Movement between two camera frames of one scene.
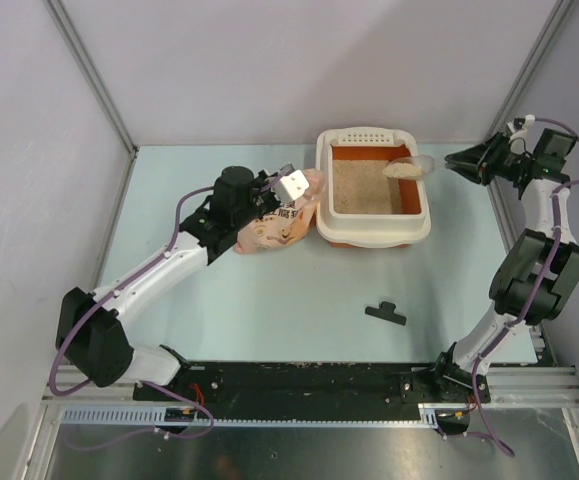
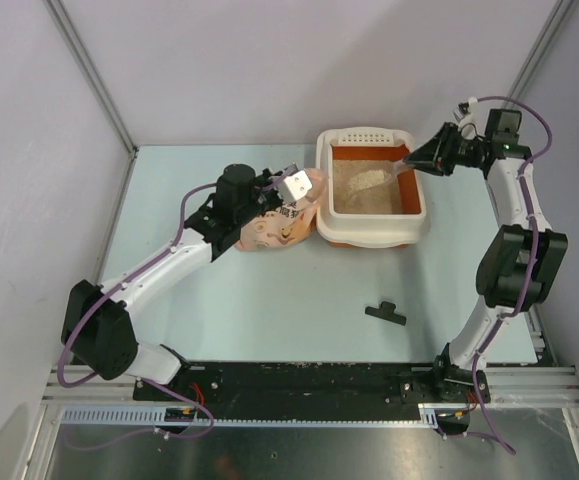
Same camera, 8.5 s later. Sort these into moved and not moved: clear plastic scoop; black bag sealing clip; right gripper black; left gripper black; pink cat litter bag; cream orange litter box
Moved: right gripper black; clear plastic scoop
Not moved: left gripper black; black bag sealing clip; cream orange litter box; pink cat litter bag
